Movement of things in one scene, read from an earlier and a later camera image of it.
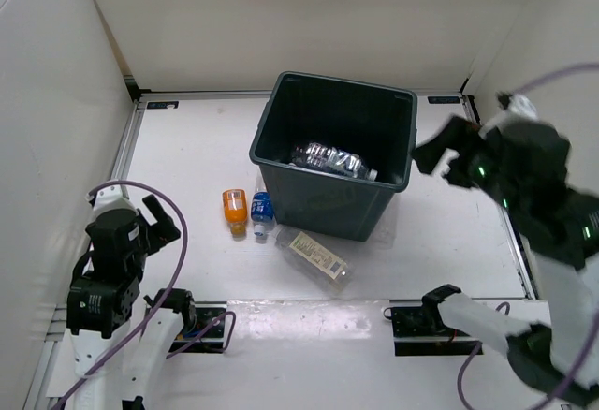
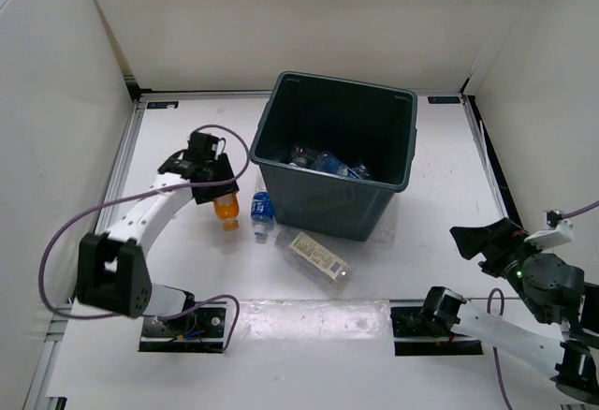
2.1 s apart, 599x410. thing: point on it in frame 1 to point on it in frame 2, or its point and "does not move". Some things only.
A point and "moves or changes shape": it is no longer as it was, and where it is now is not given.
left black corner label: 154,105 does not move
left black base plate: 206,314 does not move
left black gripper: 165,229 to 220,190
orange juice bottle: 236,210 moves or changes shape
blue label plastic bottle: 262,210 does not move
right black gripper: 455,137 to 504,237
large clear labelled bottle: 315,257 does not move
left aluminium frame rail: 133,128 does not move
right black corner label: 445,99 does not move
